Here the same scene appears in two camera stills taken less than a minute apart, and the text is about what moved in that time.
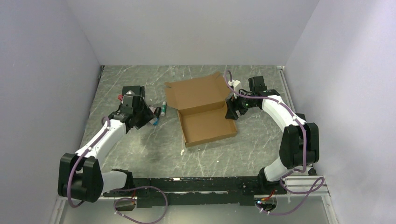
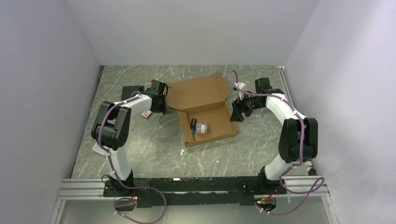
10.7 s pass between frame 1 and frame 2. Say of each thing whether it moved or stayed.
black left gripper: moved
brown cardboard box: stayed
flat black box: stayed
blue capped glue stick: moved
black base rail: stayed
